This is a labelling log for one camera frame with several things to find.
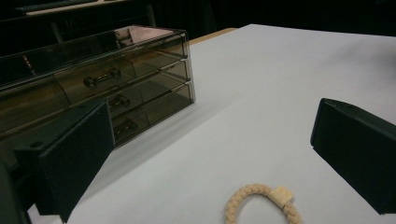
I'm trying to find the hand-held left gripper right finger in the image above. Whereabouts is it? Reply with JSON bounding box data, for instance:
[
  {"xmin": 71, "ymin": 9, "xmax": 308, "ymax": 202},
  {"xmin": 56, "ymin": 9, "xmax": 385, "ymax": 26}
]
[{"xmin": 309, "ymin": 97, "xmax": 396, "ymax": 216}]

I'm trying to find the pink cloth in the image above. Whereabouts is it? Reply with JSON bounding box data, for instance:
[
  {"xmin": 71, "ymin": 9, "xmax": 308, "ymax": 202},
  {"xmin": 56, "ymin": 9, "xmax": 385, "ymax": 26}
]
[{"xmin": 113, "ymin": 25, "xmax": 174, "ymax": 48}]

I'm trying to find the wooden table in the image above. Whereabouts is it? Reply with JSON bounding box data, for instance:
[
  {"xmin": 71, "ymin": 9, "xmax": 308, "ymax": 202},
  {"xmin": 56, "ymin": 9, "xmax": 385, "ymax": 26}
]
[{"xmin": 188, "ymin": 27, "xmax": 238, "ymax": 47}]

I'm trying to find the beige braided bracelet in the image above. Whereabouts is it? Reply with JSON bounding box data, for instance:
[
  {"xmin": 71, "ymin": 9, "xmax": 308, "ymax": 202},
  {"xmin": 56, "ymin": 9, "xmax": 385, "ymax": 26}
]
[{"xmin": 224, "ymin": 182, "xmax": 303, "ymax": 224}]

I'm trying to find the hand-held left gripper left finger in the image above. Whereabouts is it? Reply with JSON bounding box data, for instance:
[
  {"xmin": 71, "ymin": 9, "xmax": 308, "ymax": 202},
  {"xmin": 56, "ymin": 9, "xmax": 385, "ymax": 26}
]
[{"xmin": 13, "ymin": 97, "xmax": 116, "ymax": 224}]

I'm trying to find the white table sheet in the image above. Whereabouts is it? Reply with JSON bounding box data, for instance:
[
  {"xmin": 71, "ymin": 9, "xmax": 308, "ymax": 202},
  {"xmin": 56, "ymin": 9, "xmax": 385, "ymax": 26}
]
[{"xmin": 27, "ymin": 23, "xmax": 396, "ymax": 224}]

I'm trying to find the smoked clear drawer organizer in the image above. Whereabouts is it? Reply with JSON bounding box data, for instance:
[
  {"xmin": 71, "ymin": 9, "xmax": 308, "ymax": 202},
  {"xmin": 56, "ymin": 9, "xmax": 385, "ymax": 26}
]
[{"xmin": 0, "ymin": 24, "xmax": 196, "ymax": 150}]

